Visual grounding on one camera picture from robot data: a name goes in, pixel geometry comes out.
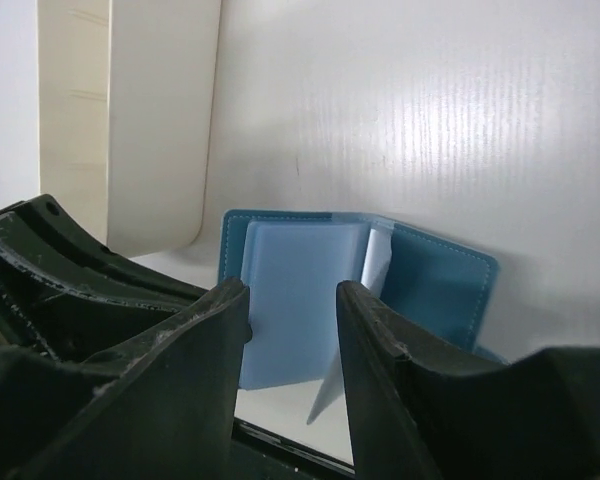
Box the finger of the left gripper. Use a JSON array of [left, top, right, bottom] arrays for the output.
[[0, 194, 206, 360]]

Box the white oblong plastic tray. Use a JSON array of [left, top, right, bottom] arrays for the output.
[[37, 0, 221, 257]]

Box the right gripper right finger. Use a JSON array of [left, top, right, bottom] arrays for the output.
[[336, 281, 600, 479]]

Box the blue card holder wallet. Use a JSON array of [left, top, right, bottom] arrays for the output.
[[219, 209, 499, 420]]

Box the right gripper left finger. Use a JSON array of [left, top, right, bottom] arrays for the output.
[[0, 278, 249, 479]]

